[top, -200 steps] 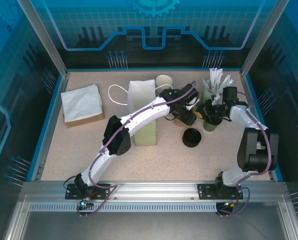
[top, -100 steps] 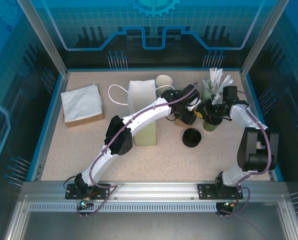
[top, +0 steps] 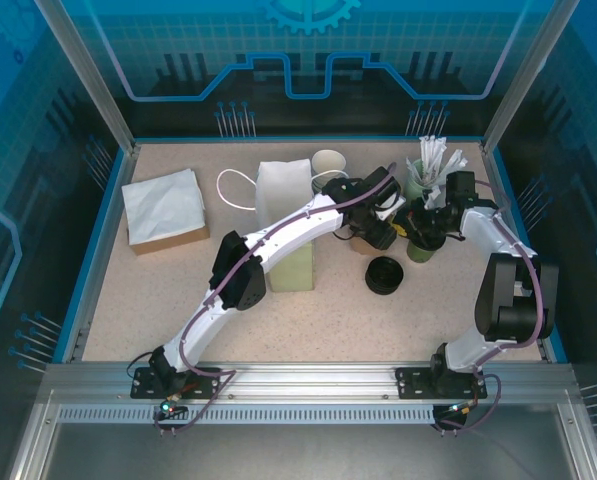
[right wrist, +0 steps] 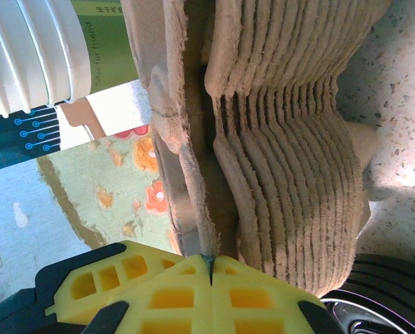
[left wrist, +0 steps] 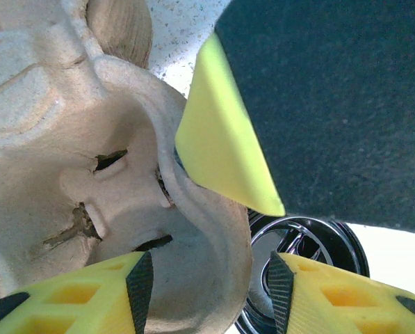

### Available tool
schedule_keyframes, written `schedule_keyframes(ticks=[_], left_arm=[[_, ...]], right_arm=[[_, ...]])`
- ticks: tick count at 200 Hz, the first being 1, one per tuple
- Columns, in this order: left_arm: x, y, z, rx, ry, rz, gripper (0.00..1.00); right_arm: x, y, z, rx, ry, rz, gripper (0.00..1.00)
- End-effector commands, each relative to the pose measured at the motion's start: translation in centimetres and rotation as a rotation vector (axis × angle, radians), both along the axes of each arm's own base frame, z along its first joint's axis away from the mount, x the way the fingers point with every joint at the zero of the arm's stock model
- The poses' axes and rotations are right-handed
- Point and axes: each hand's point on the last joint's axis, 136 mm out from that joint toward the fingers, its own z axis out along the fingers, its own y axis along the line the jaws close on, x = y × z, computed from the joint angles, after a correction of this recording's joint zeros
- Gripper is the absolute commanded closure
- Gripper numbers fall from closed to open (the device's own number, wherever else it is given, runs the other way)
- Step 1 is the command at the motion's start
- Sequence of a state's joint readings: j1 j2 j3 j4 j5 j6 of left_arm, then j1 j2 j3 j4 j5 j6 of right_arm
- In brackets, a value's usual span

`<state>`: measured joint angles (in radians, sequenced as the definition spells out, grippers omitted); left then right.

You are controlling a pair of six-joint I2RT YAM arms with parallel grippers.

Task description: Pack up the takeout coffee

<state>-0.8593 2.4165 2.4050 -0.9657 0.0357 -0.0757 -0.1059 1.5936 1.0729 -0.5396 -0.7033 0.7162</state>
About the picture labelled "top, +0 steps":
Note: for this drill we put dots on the green paper coffee cup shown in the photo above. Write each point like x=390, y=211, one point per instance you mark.
x=425, y=256

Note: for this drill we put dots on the floral paper gift bag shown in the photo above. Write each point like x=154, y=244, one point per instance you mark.
x=283, y=185

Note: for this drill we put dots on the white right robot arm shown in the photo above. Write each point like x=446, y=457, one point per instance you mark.
x=488, y=230

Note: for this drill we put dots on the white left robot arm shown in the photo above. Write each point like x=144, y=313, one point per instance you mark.
x=298, y=225

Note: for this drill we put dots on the green straw holder cup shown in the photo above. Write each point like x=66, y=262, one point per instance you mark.
x=415, y=187

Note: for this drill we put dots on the stack of black lids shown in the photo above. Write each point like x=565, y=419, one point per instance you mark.
x=385, y=275

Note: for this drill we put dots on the white wrapped straw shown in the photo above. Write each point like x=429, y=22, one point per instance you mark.
x=458, y=167
x=452, y=164
x=440, y=150
x=411, y=167
x=431, y=152
x=423, y=155

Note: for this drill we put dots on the stack of paper cups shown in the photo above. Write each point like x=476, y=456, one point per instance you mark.
x=328, y=161

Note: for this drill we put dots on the small LED connector board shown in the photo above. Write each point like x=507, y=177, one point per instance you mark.
x=167, y=407
x=460, y=408

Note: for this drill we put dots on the white paper napkin stack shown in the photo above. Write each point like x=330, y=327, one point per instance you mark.
x=163, y=205

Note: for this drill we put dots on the grey metal front panel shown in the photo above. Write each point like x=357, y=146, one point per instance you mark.
x=303, y=455

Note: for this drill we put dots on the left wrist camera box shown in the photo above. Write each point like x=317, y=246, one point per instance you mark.
x=390, y=207

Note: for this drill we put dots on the aluminium frame post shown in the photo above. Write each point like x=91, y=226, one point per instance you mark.
x=98, y=85
x=515, y=85

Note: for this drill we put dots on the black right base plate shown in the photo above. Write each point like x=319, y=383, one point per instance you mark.
x=410, y=382

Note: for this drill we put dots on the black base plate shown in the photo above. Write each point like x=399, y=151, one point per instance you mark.
x=205, y=386
x=410, y=382

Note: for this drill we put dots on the aluminium mounting rail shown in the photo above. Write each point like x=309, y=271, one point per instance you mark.
x=303, y=380

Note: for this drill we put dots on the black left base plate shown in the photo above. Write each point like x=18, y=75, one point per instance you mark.
x=205, y=386

